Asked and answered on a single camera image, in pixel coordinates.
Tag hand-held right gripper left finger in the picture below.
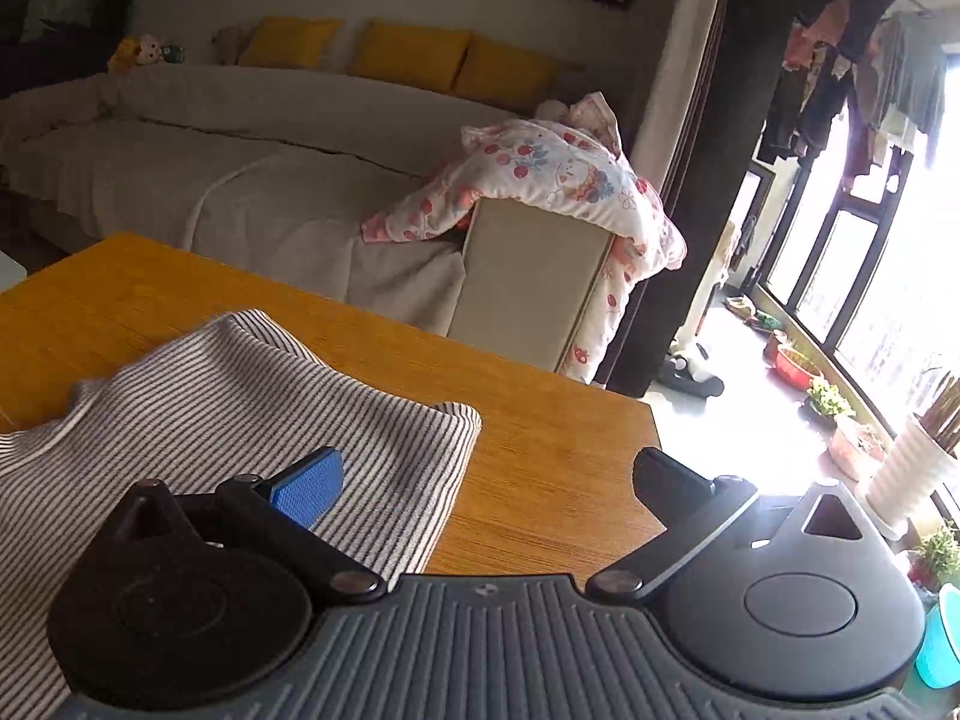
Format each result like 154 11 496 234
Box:
97 447 388 605

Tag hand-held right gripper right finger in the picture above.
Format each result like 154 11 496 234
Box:
586 448 895 603

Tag grey striped sweater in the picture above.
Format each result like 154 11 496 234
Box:
0 309 482 720

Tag hanging clothes on rack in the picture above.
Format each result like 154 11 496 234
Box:
754 0 950 170

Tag white upright vacuum cleaner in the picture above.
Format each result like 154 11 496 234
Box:
666 217 726 399

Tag red basin planter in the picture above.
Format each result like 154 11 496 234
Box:
772 345 823 392

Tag green plant in black pot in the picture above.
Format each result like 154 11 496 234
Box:
804 379 855 422

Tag pink trough planter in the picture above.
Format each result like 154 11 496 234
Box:
827 414 890 482

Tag white ribbed plant pot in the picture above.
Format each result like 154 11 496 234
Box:
862 367 960 541

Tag small plant in red pot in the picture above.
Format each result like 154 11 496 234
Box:
907 525 960 590

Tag floral quilt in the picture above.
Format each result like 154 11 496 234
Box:
360 90 687 385

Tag teal bucket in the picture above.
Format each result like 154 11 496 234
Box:
915 583 960 691

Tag grey covered sofa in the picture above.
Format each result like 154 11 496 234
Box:
0 64 617 376

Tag black framed window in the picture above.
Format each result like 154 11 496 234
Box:
750 37 960 451

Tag dark brown curtain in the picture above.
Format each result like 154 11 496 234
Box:
600 0 812 400

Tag yellow cushion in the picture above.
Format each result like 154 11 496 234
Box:
453 37 560 115
238 15 346 70
351 19 471 92

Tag beige plush toy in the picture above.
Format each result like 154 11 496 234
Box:
213 24 257 65

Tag dark cabinet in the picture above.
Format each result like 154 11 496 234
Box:
0 0 137 100

